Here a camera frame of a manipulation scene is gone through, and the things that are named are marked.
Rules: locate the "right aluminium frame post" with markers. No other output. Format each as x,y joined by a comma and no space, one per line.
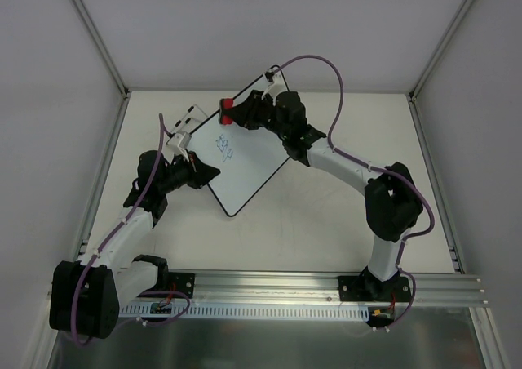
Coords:
441,47

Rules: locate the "red and black eraser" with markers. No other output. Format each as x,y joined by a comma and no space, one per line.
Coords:
225,105

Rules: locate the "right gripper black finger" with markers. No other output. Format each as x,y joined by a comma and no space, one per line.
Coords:
249,105
245,121

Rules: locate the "aluminium frame post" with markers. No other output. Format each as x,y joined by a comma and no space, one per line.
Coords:
96,37
441,47

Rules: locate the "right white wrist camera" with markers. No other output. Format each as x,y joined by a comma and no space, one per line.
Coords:
276,84

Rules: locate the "aluminium mounting rail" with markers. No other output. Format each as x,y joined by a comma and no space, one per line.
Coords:
430,289

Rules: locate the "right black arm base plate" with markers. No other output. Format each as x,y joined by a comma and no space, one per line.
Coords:
361,289

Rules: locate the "white whiteboard with black rim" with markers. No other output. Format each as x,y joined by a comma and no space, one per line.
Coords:
247,160

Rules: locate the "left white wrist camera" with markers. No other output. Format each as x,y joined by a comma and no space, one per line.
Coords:
178,144

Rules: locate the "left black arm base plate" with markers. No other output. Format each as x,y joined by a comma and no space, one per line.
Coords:
183,282

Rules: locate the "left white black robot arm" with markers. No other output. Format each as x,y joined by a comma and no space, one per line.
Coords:
87,294

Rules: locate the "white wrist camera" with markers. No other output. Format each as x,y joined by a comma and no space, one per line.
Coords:
276,84
178,144

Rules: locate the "left aluminium frame post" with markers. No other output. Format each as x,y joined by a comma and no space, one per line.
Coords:
96,37

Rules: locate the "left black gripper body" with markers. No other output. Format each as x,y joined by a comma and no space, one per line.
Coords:
194,173

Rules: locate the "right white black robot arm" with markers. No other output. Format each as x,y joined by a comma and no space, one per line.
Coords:
392,207

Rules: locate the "white slotted cable duct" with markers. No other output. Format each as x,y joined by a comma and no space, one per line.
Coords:
211,310

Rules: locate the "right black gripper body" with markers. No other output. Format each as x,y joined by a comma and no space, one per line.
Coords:
255,110

